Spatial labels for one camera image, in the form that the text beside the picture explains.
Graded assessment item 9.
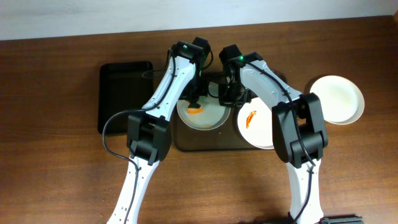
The black rectangular sponge tray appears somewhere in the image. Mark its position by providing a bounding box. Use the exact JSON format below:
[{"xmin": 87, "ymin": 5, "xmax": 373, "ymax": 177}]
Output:
[{"xmin": 98, "ymin": 61, "xmax": 154, "ymax": 133}]

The green and orange sponge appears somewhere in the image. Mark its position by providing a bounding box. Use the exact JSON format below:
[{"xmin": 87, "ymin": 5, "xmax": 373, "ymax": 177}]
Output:
[{"xmin": 187, "ymin": 104, "xmax": 203, "ymax": 114}]

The dark brown serving tray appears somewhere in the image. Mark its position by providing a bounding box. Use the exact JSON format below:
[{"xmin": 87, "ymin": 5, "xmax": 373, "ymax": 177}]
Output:
[{"xmin": 172, "ymin": 72, "xmax": 280, "ymax": 152}]

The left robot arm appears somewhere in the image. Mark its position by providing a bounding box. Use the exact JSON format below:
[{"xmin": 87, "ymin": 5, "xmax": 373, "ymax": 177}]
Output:
[{"xmin": 108, "ymin": 37, "xmax": 211, "ymax": 223}]

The white plate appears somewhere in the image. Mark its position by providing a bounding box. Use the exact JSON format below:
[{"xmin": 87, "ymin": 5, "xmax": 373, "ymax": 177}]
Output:
[
  {"xmin": 237, "ymin": 97, "xmax": 274, "ymax": 149},
  {"xmin": 310, "ymin": 75, "xmax": 365, "ymax": 125}
]

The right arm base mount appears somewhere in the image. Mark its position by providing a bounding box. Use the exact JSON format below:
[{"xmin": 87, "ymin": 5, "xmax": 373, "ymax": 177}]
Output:
[{"xmin": 319, "ymin": 217, "xmax": 364, "ymax": 224}]

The pale green top plate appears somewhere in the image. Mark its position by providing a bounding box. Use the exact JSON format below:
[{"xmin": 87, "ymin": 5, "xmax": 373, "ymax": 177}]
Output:
[{"xmin": 177, "ymin": 82, "xmax": 231, "ymax": 131}]

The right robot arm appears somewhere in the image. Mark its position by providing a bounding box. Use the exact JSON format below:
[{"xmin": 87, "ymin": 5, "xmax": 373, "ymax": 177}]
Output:
[{"xmin": 219, "ymin": 44, "xmax": 328, "ymax": 223}]

